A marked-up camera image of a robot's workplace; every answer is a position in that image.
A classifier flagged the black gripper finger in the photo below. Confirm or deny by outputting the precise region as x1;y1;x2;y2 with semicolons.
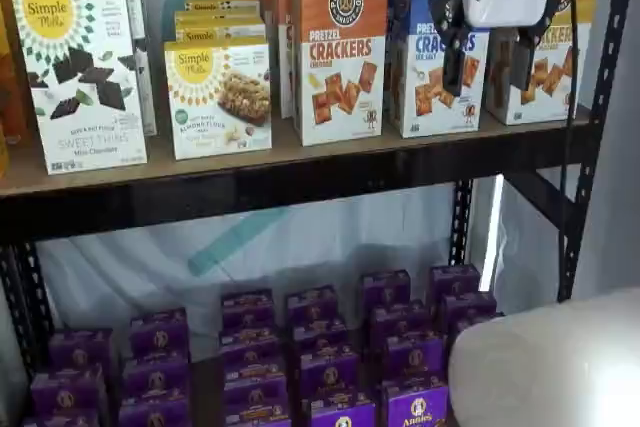
509;0;565;93
432;0;477;97

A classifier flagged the yellow honey mustard crackers box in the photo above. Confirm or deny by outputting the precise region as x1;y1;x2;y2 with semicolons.
487;0;603;127

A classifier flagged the purple Annie's box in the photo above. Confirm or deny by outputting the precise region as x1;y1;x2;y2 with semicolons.
48;329;115;373
218;325;281;368
129;307;190;361
442;291;499;337
298;346;360;396
285;285;340;328
22;409;102;427
118;389;191;427
369;300;427;343
360;270;412;313
30;365;107;416
429;264;482;306
382;376;450;427
384;334;446;381
224;396;290;427
122;354;191;398
223;359;289;406
221;289;275;331
292;319;350;356
309;389;376;427

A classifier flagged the Simple Mills almond bars box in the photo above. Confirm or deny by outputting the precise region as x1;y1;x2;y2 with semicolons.
173;10;267;44
183;0;261;16
163;39;274;161

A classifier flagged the Simple Mills sweet thins box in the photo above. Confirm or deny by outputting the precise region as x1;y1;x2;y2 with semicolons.
38;0;159;137
12;0;150;176

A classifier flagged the wooden shelf board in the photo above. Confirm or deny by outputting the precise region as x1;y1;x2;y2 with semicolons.
0;104;594;198

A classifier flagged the plain orange snack box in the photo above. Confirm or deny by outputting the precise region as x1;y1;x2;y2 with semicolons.
0;0;32;146

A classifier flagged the plain yellow snack box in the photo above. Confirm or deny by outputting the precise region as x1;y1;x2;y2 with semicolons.
0;124;11;178

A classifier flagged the white backdrop with teal logo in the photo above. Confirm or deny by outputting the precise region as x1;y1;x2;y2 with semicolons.
34;0;566;333

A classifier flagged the black metal shelf frame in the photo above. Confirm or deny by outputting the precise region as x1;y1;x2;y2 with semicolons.
0;0;640;398

